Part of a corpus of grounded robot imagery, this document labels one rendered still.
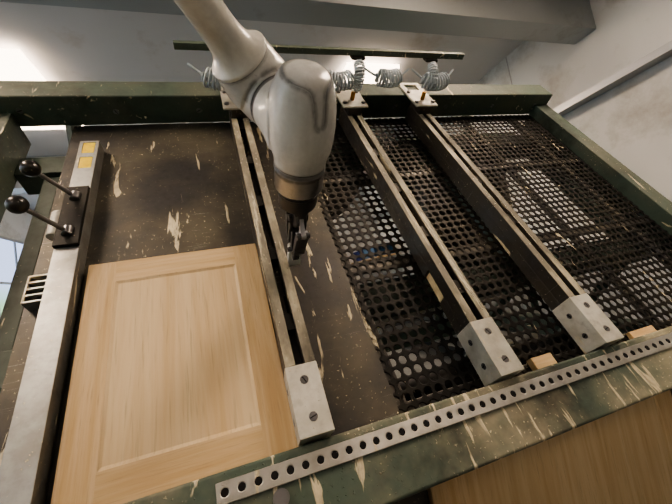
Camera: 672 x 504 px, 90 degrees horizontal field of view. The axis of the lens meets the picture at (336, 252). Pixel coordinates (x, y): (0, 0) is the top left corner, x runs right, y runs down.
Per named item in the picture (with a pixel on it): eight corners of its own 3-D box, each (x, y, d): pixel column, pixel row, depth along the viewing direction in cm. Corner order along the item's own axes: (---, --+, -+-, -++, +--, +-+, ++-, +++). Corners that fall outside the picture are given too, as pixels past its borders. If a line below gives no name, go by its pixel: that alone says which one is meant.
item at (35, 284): (28, 311, 69) (19, 303, 67) (35, 283, 73) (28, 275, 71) (51, 307, 70) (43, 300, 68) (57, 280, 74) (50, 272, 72)
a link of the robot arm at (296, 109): (342, 170, 58) (304, 130, 64) (359, 78, 46) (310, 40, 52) (286, 187, 53) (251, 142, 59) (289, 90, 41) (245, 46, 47)
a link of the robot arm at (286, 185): (318, 144, 62) (315, 170, 67) (268, 147, 59) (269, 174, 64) (332, 175, 57) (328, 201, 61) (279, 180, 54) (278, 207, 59)
